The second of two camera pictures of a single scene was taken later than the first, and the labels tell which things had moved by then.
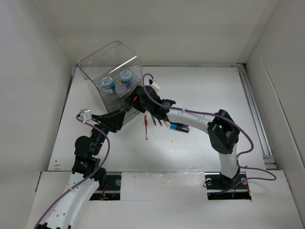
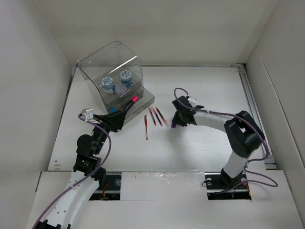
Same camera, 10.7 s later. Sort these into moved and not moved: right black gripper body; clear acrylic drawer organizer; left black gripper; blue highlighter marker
Moved: right black gripper body; blue highlighter marker
Not moved: left black gripper; clear acrylic drawer organizer
